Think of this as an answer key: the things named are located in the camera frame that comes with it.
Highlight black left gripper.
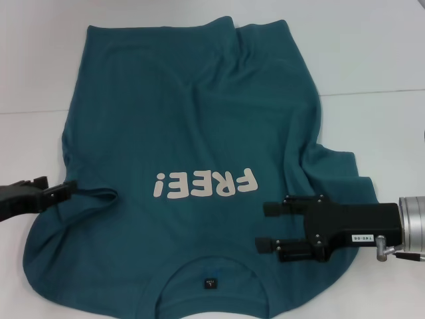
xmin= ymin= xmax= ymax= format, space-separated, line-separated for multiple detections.
xmin=0 ymin=176 xmax=80 ymax=223

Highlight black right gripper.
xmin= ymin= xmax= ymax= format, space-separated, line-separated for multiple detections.
xmin=254 ymin=193 xmax=403 ymax=264

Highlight teal t-shirt with FREE print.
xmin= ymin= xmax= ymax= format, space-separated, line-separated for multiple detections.
xmin=25 ymin=18 xmax=383 ymax=319

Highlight right arm cable with plug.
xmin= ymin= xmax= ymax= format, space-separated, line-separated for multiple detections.
xmin=374 ymin=234 xmax=425 ymax=264

